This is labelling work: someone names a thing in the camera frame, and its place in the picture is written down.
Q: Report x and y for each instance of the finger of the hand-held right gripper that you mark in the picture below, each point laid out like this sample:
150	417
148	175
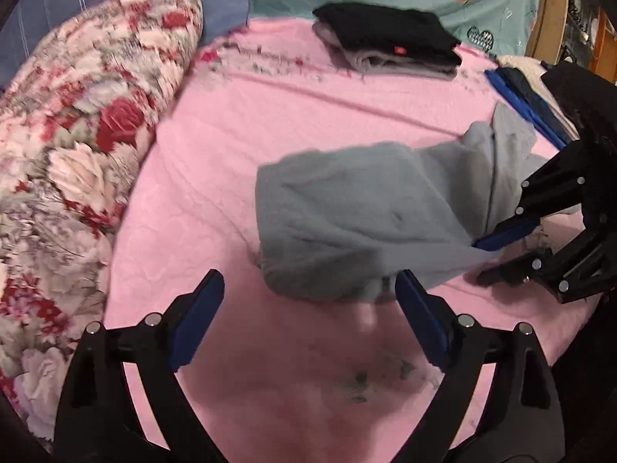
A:
511	235
511	270

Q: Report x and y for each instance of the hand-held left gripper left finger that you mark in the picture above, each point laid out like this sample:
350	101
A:
201	316

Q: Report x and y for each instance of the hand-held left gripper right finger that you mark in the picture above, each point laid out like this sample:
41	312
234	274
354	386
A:
420	316

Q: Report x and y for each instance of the light grey folded pants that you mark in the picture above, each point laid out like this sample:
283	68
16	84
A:
381	63

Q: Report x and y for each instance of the black folded pants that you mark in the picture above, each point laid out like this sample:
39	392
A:
385	29

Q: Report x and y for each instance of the dark navy garment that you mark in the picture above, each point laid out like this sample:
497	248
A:
535	96

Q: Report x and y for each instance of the pile of blue and white clothes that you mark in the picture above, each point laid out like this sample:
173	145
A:
511	94

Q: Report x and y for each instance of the pink bed sheet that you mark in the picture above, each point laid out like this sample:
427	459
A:
212	193

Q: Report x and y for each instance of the floral quilt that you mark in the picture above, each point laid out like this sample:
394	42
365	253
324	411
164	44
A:
72	154

